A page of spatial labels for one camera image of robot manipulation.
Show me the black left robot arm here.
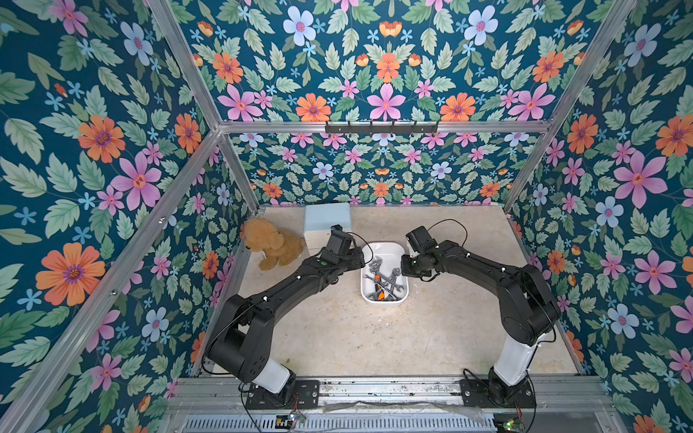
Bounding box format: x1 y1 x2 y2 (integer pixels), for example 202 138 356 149
205 247 366 394

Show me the brown teddy bear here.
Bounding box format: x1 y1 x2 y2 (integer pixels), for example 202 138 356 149
243 218 306 271

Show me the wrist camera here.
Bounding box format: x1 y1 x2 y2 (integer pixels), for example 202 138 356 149
406 226 438 254
321 225 354 264

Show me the black hook rail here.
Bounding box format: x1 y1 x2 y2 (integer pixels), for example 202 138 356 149
324 121 440 135

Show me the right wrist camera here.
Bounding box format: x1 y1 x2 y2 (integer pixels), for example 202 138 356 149
406 226 438 254

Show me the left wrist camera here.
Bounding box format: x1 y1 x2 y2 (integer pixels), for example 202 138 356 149
321 225 354 264

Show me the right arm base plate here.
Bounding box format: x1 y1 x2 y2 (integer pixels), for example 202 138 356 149
459 378 536 409

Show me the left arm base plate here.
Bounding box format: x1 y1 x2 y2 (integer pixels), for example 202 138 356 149
245 380 321 411

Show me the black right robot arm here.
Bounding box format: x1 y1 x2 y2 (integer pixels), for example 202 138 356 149
401 241 561 387

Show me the aluminium front rail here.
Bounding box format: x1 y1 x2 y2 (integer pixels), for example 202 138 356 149
160 375 627 432

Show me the light blue box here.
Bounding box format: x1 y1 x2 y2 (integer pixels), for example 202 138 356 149
303 203 352 255

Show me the orange handled adjustable wrench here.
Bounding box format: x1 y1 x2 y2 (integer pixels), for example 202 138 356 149
365 258 387 302

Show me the white plastic storage box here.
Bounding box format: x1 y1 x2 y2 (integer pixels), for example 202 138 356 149
360 242 410 307

